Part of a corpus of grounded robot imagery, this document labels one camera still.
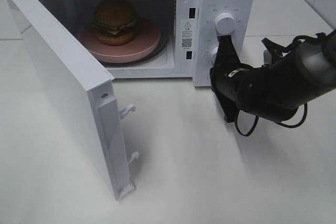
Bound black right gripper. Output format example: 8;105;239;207
210;35;252;123

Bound white round knob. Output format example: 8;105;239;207
209;47;218;64
214;11;236;36

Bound pink round plate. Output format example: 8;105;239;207
78;18;163;63

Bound burger with lettuce and cheese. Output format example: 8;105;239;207
91;0;138;46

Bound white microwave door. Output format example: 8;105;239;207
7;0;139;199

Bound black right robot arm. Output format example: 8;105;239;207
210;31;335;123

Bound white warning label sticker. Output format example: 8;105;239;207
180;18;195;49

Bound glass microwave turntable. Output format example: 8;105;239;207
99;35;169;67

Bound white microwave oven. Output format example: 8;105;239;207
7;0;253;90

